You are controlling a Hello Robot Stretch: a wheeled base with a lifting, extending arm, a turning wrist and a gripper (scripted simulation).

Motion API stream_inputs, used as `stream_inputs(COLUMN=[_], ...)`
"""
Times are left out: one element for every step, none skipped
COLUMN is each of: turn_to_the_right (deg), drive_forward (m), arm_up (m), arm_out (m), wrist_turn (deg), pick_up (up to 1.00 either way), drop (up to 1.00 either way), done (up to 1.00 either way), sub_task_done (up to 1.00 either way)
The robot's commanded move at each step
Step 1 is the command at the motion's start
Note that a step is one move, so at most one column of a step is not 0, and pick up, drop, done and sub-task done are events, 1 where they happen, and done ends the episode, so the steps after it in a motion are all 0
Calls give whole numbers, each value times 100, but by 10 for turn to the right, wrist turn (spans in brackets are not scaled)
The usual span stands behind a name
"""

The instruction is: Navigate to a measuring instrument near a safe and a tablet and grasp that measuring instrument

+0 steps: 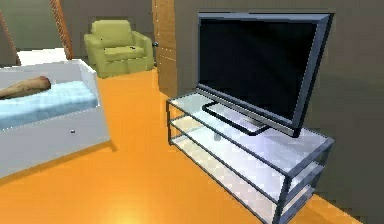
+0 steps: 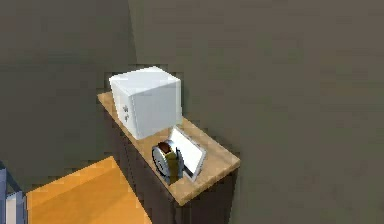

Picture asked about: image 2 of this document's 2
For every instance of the white tablet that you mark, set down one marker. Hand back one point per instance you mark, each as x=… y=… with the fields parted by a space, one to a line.
x=188 y=151

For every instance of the white safe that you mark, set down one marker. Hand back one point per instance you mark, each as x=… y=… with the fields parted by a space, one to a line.
x=151 y=100

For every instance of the round silver measuring instrument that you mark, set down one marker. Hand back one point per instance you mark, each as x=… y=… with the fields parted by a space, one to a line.
x=166 y=161

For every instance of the dark cabinet with wooden top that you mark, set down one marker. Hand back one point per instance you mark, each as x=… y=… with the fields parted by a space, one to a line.
x=200 y=186

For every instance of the blue grey furniture frame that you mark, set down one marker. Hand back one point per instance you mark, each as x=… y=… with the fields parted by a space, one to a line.
x=10 y=200

